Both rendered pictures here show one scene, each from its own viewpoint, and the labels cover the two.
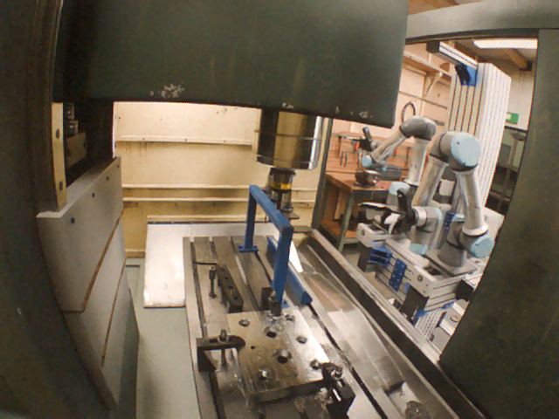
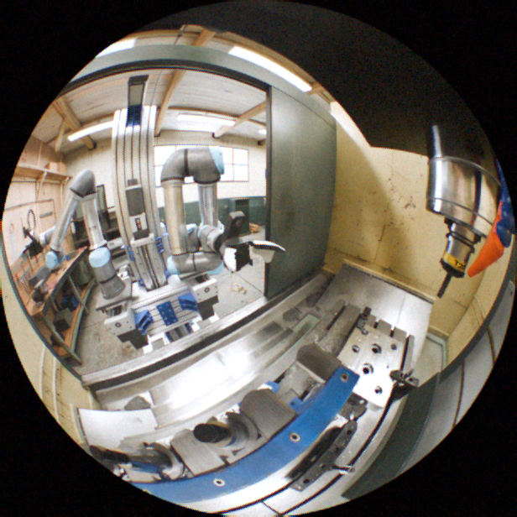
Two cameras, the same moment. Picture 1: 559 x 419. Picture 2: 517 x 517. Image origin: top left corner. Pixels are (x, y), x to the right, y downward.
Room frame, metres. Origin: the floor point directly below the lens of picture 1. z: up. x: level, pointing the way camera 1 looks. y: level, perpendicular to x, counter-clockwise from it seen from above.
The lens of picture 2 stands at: (0.97, -0.01, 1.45)
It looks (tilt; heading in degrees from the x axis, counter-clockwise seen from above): 26 degrees down; 250
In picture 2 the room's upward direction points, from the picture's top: straight up
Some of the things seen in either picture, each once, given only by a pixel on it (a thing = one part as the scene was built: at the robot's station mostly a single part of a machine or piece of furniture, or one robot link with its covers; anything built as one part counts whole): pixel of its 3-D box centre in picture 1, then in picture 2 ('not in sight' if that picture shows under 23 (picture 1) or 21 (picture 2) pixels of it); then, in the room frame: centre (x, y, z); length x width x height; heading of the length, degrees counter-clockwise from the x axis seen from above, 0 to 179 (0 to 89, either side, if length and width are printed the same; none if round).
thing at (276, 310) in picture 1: (271, 306); not in sight; (0.74, -0.01, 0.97); 0.13 x 0.03 x 0.15; 21
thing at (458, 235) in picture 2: (283, 168); (462, 237); (0.67, 0.00, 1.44); 0.06 x 0.06 x 0.03
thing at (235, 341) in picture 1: (220, 348); (400, 382); (0.52, 0.11, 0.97); 0.13 x 0.03 x 0.15; 111
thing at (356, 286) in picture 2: not in sight; (376, 317); (0.05, -0.24, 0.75); 0.89 x 0.67 x 0.26; 111
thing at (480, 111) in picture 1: (451, 222); (147, 248); (1.42, -1.01, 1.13); 0.26 x 0.26 x 1.80; 21
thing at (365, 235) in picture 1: (388, 233); (120, 303); (1.56, -0.68, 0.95); 0.40 x 0.13 x 0.09; 111
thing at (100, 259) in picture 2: (398, 194); (101, 263); (1.56, -0.69, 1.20); 0.13 x 0.12 x 0.14; 125
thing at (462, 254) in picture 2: (282, 180); (456, 254); (0.67, 0.00, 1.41); 0.05 x 0.05 x 0.03
